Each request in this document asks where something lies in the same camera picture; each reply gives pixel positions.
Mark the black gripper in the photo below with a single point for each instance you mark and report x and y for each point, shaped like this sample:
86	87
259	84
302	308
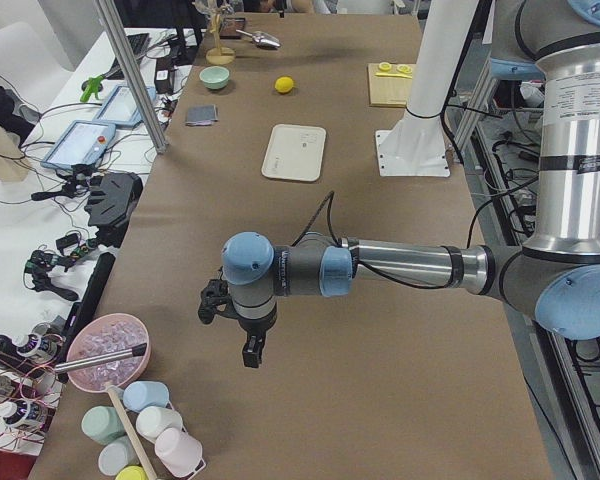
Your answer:
255	328

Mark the yellow lemon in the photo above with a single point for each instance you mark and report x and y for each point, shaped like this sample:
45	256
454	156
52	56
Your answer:
284	84

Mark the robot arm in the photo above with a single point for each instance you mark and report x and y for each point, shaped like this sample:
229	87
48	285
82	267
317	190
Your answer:
553	277

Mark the cream rabbit tray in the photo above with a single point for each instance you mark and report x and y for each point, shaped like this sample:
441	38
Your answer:
294	153

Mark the blue cup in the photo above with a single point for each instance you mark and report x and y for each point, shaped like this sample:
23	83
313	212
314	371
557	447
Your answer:
141	394

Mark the white cup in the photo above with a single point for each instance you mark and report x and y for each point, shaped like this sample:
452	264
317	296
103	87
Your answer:
152	421

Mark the pink cup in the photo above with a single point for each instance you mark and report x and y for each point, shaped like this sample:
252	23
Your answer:
180	453

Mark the wooden stick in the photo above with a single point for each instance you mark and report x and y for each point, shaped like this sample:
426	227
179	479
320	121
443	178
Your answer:
114	395

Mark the pink bowl of ice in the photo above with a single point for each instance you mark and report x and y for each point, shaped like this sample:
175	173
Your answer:
109	334

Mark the grey cup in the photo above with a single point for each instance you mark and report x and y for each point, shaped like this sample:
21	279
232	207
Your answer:
116	456

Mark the green cup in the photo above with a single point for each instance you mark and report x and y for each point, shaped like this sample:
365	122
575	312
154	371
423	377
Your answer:
102	424

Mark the yellow cup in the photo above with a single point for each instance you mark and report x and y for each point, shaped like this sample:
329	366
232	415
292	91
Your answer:
132	472

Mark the black plastic device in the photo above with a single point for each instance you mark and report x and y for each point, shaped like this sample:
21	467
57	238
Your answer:
112	198

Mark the grey folded cloth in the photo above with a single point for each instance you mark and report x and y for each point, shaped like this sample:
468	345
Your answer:
203	115

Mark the teach pendant tablet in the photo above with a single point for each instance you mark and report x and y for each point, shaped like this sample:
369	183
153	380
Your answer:
119	108
82	143

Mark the mint green bowl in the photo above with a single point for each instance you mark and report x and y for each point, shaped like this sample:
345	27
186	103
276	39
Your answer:
214	77

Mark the wooden stand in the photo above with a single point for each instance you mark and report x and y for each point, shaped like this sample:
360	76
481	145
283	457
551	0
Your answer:
218	54

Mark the wooden cutting board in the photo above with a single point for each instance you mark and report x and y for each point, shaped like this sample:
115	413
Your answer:
389	89

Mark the green toy figure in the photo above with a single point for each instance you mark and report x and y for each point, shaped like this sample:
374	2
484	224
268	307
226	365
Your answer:
91	87

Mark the metal scoop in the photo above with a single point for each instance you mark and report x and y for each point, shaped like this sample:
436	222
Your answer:
261	39

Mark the black keyboard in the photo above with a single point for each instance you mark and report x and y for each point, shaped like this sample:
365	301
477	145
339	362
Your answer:
139	44

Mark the metal tongs handle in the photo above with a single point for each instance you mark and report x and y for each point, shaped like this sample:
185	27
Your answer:
136	351

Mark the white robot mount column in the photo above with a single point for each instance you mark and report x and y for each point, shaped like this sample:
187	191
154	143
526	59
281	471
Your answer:
417	145

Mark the aluminium frame post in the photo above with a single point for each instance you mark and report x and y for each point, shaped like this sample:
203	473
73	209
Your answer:
112	24

